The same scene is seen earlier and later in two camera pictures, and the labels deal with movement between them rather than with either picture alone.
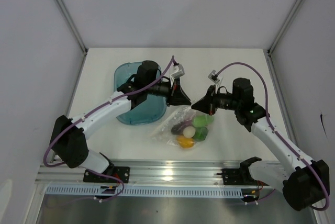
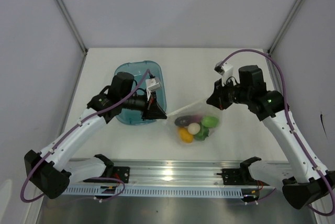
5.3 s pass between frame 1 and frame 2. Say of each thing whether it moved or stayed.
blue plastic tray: stayed
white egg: moved
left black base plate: stayed
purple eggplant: moved
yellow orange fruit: moved
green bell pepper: stayed
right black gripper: moved
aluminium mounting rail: stayed
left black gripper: moved
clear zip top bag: moved
